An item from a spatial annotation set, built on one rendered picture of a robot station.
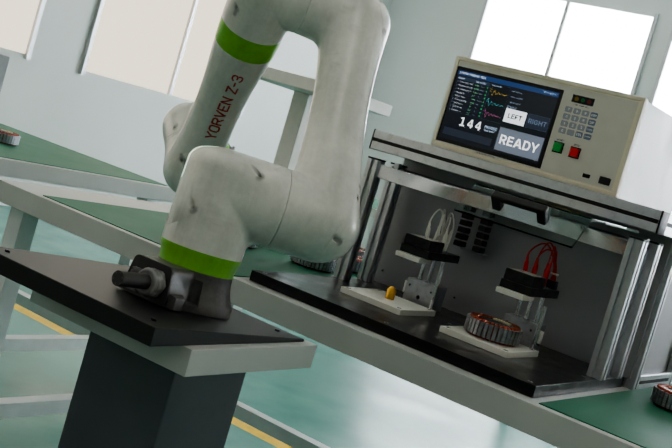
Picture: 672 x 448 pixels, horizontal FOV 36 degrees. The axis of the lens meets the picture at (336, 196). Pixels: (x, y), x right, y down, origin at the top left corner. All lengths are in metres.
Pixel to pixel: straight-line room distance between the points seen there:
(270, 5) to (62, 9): 5.44
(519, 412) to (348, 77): 0.62
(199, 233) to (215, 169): 0.10
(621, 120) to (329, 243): 0.78
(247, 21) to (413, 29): 8.06
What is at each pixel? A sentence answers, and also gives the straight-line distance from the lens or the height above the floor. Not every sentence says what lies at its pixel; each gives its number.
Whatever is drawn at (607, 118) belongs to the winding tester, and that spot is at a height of 1.26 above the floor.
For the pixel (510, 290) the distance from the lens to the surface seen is 2.11.
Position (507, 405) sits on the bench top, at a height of 0.73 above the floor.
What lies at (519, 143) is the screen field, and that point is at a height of 1.17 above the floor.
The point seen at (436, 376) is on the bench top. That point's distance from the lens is 1.85.
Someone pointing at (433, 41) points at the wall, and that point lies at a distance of 9.73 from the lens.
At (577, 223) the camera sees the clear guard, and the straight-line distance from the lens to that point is 1.91.
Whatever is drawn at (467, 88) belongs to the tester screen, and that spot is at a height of 1.25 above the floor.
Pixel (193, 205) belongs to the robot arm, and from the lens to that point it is 1.59.
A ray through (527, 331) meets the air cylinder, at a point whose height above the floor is 0.80.
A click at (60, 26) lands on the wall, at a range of 7.22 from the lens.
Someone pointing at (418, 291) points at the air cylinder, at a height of 0.80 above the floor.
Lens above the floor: 1.08
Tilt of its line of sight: 3 degrees down
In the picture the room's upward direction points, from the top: 16 degrees clockwise
